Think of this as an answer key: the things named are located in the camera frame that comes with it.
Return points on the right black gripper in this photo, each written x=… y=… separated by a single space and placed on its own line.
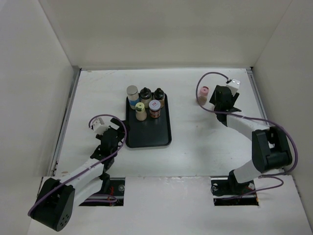
x=234 y=98

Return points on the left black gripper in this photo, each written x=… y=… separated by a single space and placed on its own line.
x=121 y=135

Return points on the pink cap spice bottle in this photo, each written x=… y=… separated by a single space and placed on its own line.
x=203 y=95

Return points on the yellow cap spice bottle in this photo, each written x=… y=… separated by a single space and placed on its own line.
x=140 y=112

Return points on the silver cap blue label bottle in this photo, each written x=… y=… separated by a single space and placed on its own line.
x=133 y=96

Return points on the black cap spice bottle front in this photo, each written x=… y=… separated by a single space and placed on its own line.
x=145 y=96

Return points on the black cap spice bottle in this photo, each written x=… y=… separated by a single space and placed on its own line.
x=145 y=96
x=159 y=94

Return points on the white lid red logo jar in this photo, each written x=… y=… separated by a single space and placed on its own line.
x=154 y=108

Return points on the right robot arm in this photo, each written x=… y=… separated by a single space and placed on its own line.
x=269 y=145

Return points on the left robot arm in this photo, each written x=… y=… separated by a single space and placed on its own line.
x=87 y=184

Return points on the black plastic tray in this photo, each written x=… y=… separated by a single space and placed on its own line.
x=152 y=132

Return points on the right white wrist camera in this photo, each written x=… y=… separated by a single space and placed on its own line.
x=233 y=85

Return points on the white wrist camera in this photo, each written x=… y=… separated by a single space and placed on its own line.
x=98 y=126
x=233 y=85

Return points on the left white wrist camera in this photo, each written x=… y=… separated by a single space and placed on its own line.
x=98 y=126

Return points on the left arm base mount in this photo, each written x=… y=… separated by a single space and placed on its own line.
x=110 y=194

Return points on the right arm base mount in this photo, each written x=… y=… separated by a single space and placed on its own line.
x=228 y=192

